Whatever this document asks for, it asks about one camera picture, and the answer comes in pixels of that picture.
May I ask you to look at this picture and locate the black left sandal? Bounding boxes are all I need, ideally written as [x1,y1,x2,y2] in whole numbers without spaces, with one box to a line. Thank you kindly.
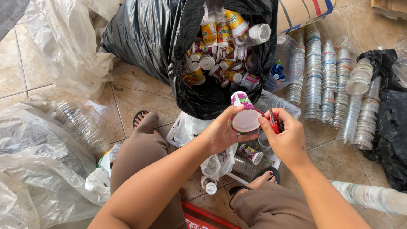
[132,110,149,130]

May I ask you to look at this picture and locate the black sandal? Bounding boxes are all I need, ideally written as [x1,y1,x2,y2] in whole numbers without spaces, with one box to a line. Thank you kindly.
[132,110,149,130]
[229,167,281,211]

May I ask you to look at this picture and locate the clear plastic sheet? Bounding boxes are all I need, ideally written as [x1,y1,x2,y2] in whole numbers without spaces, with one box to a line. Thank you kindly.
[25,0,125,101]

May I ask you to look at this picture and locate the crumpled black plastic bag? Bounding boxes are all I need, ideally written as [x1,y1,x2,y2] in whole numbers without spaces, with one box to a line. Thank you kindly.
[357,49,407,193]

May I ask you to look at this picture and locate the white capped drink cup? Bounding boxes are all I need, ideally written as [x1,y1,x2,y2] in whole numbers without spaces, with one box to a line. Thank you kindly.
[200,175,217,195]

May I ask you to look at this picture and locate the clear ribbed plastic bottle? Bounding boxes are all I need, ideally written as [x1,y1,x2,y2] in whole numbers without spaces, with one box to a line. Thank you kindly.
[56,102,109,154]

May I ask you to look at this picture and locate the person's right leg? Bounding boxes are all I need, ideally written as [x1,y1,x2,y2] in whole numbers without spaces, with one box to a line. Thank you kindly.
[230,172,319,229]

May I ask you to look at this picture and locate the person's leg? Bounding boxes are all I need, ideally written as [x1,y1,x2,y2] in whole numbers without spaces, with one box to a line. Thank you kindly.
[110,112,189,229]
[230,172,319,229]

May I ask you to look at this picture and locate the clear plastic bowl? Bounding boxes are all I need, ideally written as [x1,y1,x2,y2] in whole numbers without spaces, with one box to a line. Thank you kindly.
[265,33,306,93]

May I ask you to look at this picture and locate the white plastic basket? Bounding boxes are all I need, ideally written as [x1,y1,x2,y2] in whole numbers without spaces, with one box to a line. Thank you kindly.
[166,90,302,186]

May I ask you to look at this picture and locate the purple labelled plastic cup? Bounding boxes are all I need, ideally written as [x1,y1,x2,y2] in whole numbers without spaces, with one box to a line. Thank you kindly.
[229,91,265,134]

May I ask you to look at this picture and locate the long stack of cups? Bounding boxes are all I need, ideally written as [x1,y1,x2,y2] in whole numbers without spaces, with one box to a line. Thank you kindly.
[330,180,407,216]

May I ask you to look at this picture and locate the person's right hand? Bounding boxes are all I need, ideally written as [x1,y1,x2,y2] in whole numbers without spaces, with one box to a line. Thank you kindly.
[258,108,308,166]

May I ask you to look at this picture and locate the black right sandal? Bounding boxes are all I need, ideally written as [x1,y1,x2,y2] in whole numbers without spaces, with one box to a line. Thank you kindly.
[229,167,281,211]

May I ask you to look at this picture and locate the large black garbage bag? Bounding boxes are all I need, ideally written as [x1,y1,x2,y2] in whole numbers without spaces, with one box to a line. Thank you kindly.
[101,0,280,121]

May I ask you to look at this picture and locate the clear plastic container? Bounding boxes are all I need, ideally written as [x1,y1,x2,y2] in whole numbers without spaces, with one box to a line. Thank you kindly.
[392,34,407,88]

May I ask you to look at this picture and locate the brown cardboard box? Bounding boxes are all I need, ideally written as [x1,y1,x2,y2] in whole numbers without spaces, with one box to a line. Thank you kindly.
[277,0,336,34]

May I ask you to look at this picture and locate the flat brown cardboard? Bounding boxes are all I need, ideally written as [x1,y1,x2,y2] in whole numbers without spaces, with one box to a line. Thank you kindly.
[370,0,407,21]

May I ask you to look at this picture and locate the person's left hand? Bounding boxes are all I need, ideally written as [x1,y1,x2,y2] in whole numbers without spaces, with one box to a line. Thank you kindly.
[203,105,259,156]

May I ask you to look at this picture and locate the crumpled white plastic bag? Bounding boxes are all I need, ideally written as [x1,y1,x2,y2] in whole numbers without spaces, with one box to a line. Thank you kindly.
[85,142,122,200]

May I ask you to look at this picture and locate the large clear plastic bag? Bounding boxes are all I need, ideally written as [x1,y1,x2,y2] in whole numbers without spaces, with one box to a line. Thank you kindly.
[0,97,122,229]

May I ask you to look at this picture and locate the red plastic crate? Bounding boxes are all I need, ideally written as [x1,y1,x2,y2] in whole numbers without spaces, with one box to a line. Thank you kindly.
[182,201,240,229]

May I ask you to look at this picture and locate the heap of labelled drink cups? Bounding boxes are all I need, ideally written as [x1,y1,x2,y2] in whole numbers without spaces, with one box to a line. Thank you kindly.
[181,0,272,93]

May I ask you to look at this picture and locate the short stack of clear cups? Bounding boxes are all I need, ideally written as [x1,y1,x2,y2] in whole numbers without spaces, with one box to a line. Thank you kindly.
[231,155,259,179]

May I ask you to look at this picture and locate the pile of blue bottle caps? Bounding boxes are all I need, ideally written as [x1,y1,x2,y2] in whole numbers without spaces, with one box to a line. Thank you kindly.
[270,62,286,81]

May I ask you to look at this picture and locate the grey mat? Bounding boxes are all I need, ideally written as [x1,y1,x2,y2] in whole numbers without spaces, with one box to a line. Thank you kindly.
[0,0,31,41]

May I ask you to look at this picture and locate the red cutter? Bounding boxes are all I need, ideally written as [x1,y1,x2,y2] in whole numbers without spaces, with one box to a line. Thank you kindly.
[269,108,284,135]

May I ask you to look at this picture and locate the small purple labelled cup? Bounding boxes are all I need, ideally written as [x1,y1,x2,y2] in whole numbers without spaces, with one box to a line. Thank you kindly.
[239,143,264,166]

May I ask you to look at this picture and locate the rows of stacked clear cups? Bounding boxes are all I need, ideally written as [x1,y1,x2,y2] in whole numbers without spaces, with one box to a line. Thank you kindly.
[285,24,382,151]

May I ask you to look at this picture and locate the person's left leg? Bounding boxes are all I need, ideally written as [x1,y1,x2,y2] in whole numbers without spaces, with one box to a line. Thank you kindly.
[110,112,189,229]

